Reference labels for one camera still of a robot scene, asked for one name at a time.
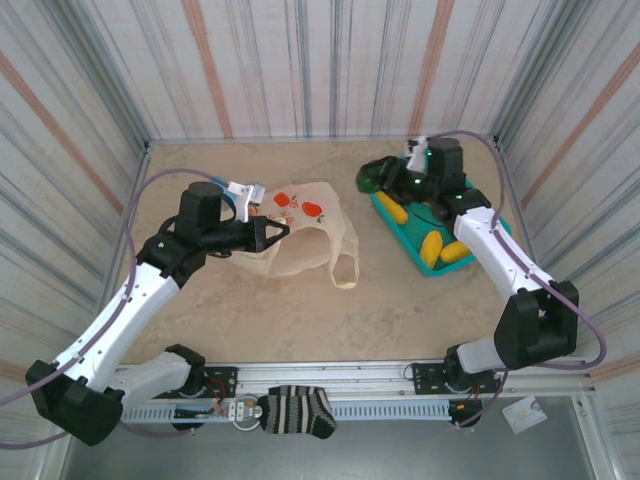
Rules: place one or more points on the dark green fake fruit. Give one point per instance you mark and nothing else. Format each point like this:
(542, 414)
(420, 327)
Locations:
(369, 180)

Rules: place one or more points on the beige fruit-print plastic bag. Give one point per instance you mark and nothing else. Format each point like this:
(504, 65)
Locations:
(310, 245)

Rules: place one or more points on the teal plastic basket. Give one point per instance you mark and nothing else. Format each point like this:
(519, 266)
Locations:
(415, 235)

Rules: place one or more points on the yellow fake lemon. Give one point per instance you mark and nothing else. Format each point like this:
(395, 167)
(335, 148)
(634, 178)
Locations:
(431, 249)

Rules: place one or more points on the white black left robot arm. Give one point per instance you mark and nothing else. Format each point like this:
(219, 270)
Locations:
(110, 320)

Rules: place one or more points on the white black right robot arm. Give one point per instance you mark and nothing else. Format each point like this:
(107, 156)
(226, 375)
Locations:
(500, 255)

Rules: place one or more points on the long yellow fake fruit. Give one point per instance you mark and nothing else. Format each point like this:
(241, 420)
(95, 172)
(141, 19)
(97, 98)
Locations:
(392, 207)

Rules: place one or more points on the black mounting plate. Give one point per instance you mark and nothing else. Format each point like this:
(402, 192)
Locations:
(425, 372)
(225, 375)

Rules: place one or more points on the black striped sock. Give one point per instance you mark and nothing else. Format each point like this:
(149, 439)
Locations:
(295, 410)

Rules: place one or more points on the round metal clamp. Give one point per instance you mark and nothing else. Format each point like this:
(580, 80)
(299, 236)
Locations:
(245, 412)

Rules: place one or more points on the white card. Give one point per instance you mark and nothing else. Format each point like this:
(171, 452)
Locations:
(522, 415)

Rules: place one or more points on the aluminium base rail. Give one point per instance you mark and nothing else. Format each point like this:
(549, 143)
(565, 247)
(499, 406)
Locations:
(325, 375)

